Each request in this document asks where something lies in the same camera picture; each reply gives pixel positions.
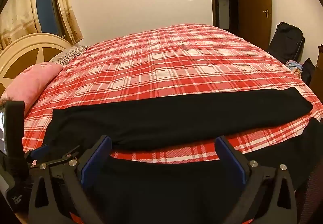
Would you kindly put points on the beige curtain panel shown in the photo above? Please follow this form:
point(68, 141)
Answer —
point(69, 22)
point(18, 19)

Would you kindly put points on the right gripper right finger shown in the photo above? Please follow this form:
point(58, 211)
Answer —
point(267, 193)

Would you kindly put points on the silver door handle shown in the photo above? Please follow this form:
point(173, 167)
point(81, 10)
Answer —
point(266, 13)

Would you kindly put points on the beige curtain right panel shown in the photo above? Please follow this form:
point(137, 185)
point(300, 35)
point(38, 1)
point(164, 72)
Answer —
point(69, 22)

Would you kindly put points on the beige curtain left panel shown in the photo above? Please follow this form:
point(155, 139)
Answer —
point(18, 19)

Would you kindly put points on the colourful clothes pile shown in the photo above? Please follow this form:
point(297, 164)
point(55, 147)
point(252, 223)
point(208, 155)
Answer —
point(295, 67)

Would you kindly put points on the brown wooden door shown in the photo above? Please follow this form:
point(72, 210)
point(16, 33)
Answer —
point(253, 26)

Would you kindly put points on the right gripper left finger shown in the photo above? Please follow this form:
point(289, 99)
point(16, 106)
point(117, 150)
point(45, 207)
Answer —
point(58, 185)

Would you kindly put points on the black pants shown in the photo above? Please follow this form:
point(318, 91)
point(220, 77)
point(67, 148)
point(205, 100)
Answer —
point(155, 123)

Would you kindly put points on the red plaid bed sheet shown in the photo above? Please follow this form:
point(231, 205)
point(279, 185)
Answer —
point(181, 59)

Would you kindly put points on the window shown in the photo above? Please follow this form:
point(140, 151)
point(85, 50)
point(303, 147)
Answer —
point(48, 15)

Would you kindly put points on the grey striped pillow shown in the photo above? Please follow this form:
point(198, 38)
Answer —
point(67, 55)

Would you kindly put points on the black bag on chair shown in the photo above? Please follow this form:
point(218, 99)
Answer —
point(287, 43)

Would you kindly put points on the pink rolled blanket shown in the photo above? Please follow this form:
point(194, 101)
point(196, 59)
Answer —
point(30, 83)

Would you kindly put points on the cream round headboard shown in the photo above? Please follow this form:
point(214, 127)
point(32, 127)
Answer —
point(27, 51)

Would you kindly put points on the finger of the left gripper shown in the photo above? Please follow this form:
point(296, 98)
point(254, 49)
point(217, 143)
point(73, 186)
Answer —
point(38, 153)

